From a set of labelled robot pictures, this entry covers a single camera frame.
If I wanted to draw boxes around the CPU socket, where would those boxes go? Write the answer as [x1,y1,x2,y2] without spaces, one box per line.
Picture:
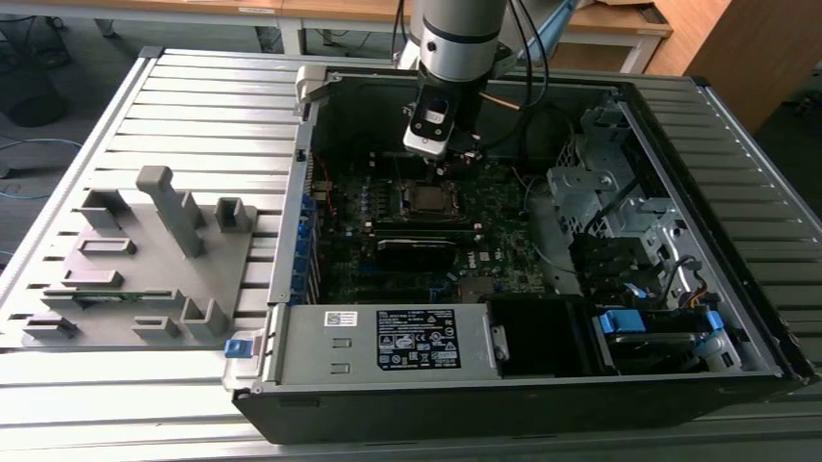
[396,178,469,225]

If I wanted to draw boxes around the wooden cabinet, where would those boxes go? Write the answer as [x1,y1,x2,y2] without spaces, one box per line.
[645,0,822,134]

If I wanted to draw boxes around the green RAM stick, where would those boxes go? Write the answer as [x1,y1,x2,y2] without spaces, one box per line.
[74,292,147,303]

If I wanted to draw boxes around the wooden desk white legs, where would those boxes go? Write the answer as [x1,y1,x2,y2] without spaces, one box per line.
[0,0,400,57]
[552,0,675,74]

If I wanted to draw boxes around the black cable loop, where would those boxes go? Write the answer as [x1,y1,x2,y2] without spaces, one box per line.
[521,103,574,167]

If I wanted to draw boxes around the black graphics card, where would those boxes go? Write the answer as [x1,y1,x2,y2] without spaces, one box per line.
[374,236,460,273]

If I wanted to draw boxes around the hard disk drive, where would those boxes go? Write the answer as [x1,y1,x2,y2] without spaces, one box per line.
[606,330,703,375]

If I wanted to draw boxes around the silver metal drive cage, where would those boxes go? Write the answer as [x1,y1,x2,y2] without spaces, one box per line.
[545,105,708,290]

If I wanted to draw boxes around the bronze chipset heat sink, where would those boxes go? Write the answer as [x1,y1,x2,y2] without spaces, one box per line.
[460,276,497,297]

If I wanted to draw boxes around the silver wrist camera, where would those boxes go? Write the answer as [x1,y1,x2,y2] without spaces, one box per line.
[402,95,456,160]

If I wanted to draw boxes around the coloured wire bundle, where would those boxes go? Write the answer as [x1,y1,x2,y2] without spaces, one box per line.
[684,283,715,309]

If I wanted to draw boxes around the green motherboard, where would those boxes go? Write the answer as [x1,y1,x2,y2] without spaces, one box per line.
[306,158,566,305]

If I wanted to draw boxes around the black waste bin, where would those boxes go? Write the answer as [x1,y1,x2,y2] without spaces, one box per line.
[3,71,71,129]

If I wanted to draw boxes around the blue disk carrier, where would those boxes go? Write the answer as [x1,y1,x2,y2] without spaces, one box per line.
[594,307,648,336]

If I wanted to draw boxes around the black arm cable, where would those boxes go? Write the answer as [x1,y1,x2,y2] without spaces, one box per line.
[506,0,553,107]

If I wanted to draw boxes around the black PC case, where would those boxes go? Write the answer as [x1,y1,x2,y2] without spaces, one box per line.
[222,62,821,447]

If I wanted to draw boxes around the blue floor cable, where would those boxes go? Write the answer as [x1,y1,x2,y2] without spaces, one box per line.
[0,138,83,201]

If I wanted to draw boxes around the grey parts rack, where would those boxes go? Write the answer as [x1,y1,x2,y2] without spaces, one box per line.
[18,165,262,348]

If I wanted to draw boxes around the grey power supply unit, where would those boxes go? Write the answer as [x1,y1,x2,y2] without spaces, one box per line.
[260,302,500,386]

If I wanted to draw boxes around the grey plastic case latch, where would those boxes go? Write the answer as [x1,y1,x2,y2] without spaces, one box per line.
[293,65,330,116]

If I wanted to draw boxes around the silver green CPU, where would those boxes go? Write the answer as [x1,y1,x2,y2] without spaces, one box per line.
[412,186,456,214]

